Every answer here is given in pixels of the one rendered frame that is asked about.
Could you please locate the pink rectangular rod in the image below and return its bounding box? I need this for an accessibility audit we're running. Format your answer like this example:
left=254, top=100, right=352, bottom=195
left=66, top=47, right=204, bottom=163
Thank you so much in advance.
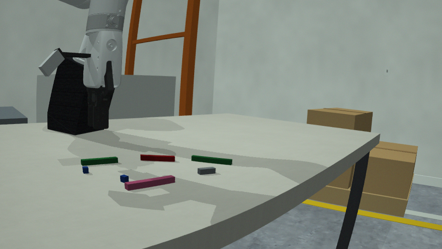
left=124, top=175, right=175, bottom=191

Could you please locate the green rod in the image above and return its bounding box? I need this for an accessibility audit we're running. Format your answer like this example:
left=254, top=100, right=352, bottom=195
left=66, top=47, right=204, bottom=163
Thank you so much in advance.
left=191, top=155, right=232, bottom=165
left=81, top=157, right=118, bottom=166

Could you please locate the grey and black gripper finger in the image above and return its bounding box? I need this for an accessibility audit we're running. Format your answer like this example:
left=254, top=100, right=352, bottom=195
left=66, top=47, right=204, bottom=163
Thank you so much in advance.
left=86, top=87, right=95, bottom=126
left=93, top=61, right=114, bottom=129

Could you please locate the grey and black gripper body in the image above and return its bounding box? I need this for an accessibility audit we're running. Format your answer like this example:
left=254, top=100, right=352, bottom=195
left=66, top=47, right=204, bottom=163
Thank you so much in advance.
left=83, top=29, right=122, bottom=88

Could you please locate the small blue block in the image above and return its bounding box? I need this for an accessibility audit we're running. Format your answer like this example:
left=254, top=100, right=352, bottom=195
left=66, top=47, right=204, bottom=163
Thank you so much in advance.
left=120, top=175, right=129, bottom=183
left=82, top=166, right=89, bottom=174

